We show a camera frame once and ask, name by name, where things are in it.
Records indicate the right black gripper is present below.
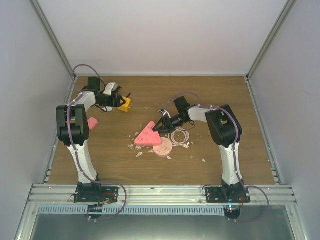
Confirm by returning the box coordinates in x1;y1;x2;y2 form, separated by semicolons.
153;114;184;134

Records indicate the yellow cube socket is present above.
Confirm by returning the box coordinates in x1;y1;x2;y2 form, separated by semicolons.
118;97;131;113

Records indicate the white usb charger plug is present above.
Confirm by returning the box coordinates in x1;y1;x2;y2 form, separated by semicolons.
105;106;113;112

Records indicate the pink triangular power socket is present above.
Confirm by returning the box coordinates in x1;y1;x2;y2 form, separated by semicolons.
134;121;161;147

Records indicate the round pink power strip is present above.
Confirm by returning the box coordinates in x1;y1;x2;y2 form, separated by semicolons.
152;127;194;159

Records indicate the pink plug adapter block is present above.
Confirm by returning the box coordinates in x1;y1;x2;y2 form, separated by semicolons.
87;117;99;131

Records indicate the black power adapter with cable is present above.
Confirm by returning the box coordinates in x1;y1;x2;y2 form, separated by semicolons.
115;86;131;98

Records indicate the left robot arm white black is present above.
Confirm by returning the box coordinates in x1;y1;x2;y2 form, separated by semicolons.
56;77;127;202

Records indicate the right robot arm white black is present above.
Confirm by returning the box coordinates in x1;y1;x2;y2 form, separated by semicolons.
153;96;245;203

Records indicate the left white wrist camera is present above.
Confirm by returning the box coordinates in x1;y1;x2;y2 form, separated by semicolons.
103;82;119;96

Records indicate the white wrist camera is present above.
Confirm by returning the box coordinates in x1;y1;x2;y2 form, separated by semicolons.
158;108;171;118
103;82;119;96

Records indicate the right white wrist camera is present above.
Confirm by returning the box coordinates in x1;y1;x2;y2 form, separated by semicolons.
158;108;171;118

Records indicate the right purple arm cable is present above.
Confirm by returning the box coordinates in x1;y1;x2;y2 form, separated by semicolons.
166;91;270;223

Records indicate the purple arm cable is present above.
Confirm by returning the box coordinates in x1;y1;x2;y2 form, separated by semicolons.
166;91;270;223
65;63;127;223

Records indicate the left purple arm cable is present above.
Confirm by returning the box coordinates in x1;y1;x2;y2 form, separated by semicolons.
65;63;127;223

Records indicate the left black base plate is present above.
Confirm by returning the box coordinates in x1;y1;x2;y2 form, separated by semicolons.
70;183;119;205

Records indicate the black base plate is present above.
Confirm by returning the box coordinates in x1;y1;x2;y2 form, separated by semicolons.
202;186;251;204
70;183;119;205

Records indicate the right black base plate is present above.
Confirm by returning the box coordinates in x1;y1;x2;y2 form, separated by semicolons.
202;186;251;204

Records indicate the aluminium front rail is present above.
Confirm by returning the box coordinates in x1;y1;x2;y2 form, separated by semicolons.
27;184;297;206

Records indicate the slotted grey cable duct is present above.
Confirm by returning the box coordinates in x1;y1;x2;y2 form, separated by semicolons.
38;204;225;216

